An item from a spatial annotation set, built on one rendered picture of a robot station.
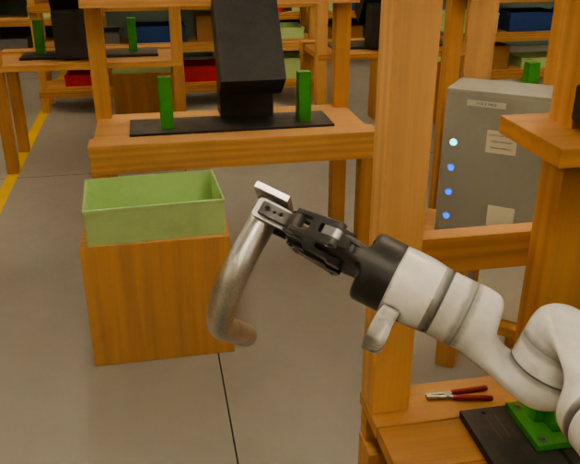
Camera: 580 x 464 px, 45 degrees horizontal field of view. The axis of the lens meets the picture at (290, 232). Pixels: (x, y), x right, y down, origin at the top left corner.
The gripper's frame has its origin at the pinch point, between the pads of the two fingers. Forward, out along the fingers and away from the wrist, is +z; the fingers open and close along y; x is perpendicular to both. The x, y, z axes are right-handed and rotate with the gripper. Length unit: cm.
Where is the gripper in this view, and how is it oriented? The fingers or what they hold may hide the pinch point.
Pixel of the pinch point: (272, 218)
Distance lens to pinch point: 74.4
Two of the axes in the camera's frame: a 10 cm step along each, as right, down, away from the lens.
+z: -8.8, -4.4, 1.9
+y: -0.7, -2.8, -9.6
